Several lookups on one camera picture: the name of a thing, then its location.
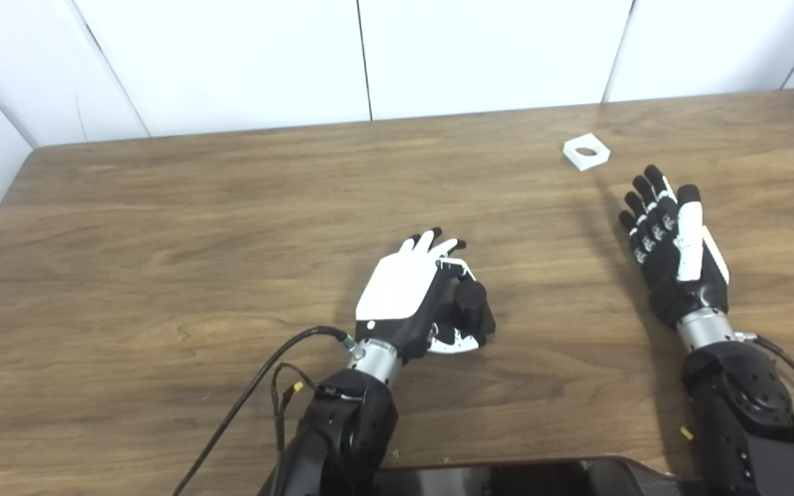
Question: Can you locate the black peg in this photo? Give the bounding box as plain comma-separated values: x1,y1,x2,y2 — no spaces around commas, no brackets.
435,279,497,347

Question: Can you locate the black robot torso edge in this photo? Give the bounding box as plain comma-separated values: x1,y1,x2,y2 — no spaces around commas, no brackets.
369,456,701,496

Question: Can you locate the white square piece with hole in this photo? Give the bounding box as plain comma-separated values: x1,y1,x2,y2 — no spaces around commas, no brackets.
562,133,611,172

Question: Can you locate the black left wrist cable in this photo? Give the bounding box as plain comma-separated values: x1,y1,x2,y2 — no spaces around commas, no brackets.
173,325,357,496

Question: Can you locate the white and black left hand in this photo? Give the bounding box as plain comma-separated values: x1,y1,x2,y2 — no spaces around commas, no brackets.
354,227,482,364

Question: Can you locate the white and black right hand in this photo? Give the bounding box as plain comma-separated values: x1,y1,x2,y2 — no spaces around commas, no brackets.
618,164,730,329

